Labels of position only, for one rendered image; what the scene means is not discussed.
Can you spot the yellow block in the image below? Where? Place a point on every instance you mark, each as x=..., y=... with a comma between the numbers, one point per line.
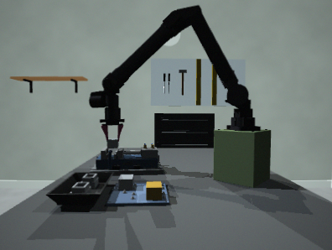
x=154, y=191

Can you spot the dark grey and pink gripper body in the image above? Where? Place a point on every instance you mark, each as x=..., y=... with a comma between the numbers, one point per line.
x=112, y=117

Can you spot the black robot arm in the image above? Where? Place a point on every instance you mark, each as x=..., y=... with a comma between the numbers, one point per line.
x=237, y=94

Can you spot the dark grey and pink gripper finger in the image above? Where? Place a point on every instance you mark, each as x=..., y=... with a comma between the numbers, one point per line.
x=105, y=130
x=119, y=131

